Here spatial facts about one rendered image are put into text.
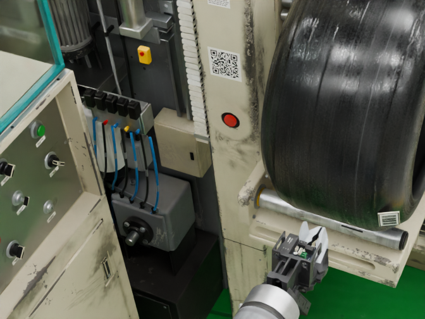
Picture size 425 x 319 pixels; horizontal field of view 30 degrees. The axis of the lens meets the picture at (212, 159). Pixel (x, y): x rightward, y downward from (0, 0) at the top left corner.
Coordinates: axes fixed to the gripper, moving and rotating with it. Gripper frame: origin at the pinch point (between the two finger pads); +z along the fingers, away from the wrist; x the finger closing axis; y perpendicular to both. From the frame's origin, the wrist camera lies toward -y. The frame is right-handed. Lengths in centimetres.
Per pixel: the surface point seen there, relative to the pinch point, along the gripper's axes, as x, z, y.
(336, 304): 17, 73, -103
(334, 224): 4.0, 22.1, -17.6
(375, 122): -5.7, 9.4, 21.2
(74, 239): 58, -2, -23
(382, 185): -8.5, 8.4, 8.8
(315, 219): 8.4, 22.1, -17.9
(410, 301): -5, 84, -102
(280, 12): 37, 68, 5
